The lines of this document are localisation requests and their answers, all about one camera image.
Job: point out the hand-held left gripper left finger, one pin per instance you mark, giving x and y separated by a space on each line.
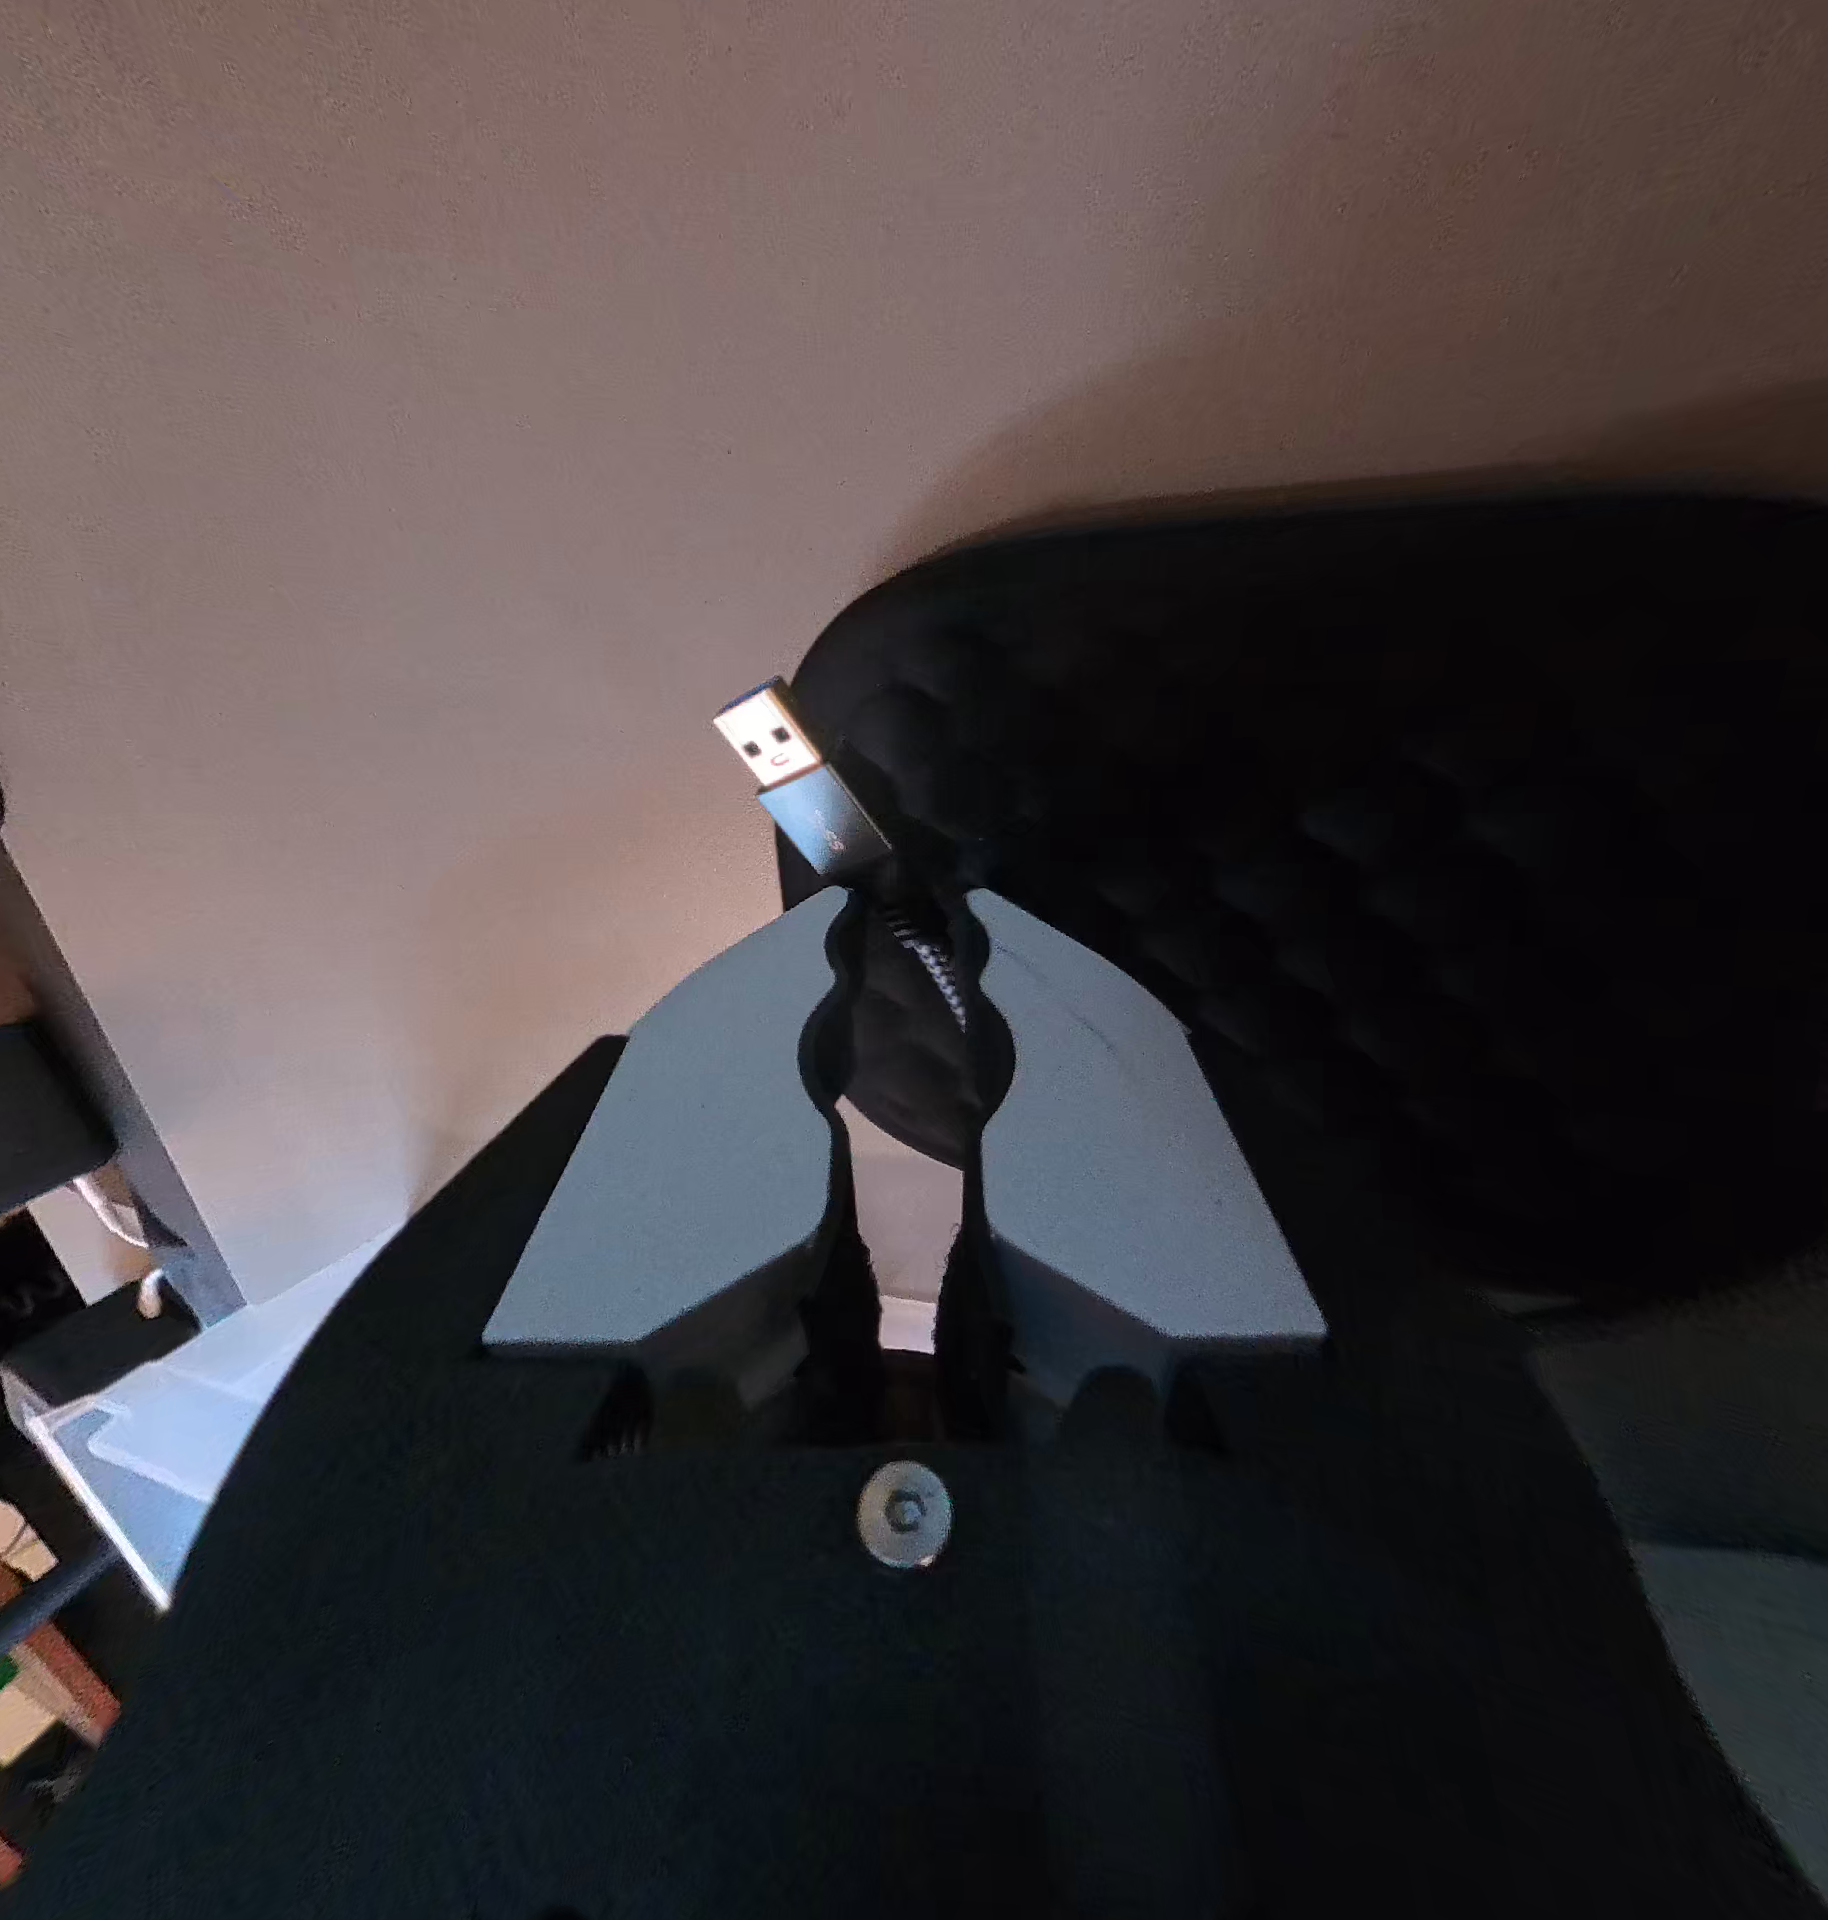
674 1168

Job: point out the clear plastic box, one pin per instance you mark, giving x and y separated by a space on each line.
149 1424

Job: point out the black box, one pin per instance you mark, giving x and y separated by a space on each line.
14 1117

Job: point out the black quilted pad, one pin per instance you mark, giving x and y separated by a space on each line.
1380 900

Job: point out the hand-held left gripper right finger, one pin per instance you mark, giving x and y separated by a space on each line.
1139 1184

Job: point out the dark shelf leg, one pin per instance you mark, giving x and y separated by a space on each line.
103 1080

